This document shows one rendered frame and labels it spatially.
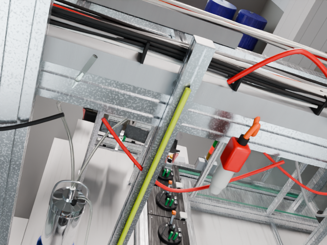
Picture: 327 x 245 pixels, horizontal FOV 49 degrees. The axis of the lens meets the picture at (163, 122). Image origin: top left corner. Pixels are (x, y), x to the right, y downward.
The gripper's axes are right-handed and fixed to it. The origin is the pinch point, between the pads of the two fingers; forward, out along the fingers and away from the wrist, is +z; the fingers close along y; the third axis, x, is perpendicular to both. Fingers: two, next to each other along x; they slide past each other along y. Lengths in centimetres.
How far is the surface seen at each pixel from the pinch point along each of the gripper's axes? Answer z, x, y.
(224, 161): 6, -147, -31
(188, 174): 4.2, 15.6, 20.3
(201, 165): -1.8, -19.1, 14.9
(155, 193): 21.2, -8.2, -6.5
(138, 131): -11.3, -29.3, -29.8
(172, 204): 25.2, -15.9, 2.6
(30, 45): -7, -152, -79
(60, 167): 18, 12, -66
